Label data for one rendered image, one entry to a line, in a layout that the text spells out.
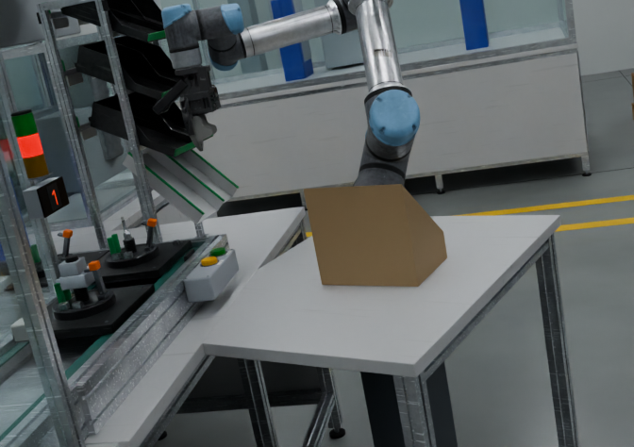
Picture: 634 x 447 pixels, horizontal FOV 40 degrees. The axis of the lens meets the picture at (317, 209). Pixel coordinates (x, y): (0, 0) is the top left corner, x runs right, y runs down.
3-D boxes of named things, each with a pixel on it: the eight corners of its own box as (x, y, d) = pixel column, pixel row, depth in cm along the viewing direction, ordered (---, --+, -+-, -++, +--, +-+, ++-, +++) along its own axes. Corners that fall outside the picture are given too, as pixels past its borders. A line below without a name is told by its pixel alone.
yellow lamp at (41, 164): (53, 172, 206) (47, 152, 205) (42, 176, 202) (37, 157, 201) (34, 174, 208) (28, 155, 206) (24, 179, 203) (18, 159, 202)
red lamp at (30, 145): (47, 151, 205) (41, 131, 204) (37, 156, 200) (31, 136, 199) (28, 154, 206) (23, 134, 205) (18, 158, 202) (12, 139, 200)
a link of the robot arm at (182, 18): (193, 2, 208) (158, 8, 207) (203, 47, 211) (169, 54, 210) (192, 2, 216) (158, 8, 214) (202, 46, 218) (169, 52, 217)
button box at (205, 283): (240, 270, 225) (234, 247, 223) (215, 300, 205) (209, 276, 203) (214, 273, 226) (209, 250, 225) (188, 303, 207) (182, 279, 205)
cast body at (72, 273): (95, 280, 195) (88, 251, 193) (87, 288, 191) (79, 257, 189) (62, 284, 197) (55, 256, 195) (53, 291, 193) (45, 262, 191)
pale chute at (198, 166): (232, 197, 269) (239, 187, 267) (212, 209, 257) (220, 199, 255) (164, 142, 272) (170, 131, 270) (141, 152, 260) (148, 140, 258)
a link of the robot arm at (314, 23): (372, -1, 240) (204, 47, 232) (375, -25, 230) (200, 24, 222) (388, 32, 236) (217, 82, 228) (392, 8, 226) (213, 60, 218)
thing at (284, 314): (561, 224, 234) (559, 214, 233) (416, 377, 163) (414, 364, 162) (343, 225, 273) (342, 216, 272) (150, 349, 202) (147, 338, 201)
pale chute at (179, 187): (218, 210, 255) (225, 200, 253) (196, 224, 243) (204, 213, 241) (146, 153, 258) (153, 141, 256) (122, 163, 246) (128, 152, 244)
